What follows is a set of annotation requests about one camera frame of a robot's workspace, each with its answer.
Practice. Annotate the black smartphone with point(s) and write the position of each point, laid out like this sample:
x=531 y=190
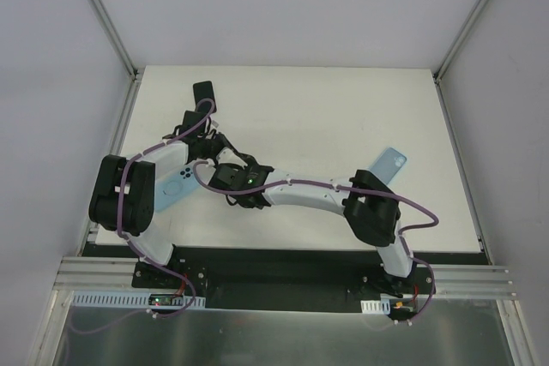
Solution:
x=203 y=92

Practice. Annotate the left aluminium corner post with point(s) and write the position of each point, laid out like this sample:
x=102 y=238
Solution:
x=104 y=19

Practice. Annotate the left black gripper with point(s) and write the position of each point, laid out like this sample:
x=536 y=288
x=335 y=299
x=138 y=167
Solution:
x=214 y=146

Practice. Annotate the right aluminium corner post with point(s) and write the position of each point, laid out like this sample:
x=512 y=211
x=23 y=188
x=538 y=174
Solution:
x=473 y=17

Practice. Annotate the right white cable duct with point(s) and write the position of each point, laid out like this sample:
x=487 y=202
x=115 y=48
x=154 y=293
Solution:
x=375 y=307

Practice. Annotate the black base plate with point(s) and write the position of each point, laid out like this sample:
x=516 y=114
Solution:
x=319 y=281

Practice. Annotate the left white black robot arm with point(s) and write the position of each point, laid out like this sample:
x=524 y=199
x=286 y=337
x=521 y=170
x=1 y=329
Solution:
x=123 y=199

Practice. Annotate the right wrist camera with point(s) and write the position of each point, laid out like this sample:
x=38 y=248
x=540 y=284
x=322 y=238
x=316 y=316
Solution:
x=230 y=177

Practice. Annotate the left white cable duct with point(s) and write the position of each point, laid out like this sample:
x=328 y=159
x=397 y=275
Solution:
x=135 y=300

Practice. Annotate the light blue cased phone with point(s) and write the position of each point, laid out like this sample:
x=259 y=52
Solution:
x=174 y=187

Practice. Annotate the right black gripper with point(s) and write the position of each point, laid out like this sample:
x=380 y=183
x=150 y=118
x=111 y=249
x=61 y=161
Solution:
x=252 y=200

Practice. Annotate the light blue phone case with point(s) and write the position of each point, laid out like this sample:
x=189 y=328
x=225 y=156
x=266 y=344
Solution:
x=388 y=165

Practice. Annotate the white cable duct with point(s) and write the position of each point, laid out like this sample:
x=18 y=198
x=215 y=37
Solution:
x=135 y=300
x=375 y=307

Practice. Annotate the aluminium corner post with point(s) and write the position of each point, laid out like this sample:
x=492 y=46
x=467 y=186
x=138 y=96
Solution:
x=104 y=19
x=473 y=17

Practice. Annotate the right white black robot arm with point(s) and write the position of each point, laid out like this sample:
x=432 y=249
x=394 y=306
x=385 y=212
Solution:
x=374 y=220

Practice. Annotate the aluminium frame rail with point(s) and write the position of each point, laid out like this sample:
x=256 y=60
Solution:
x=451 y=281

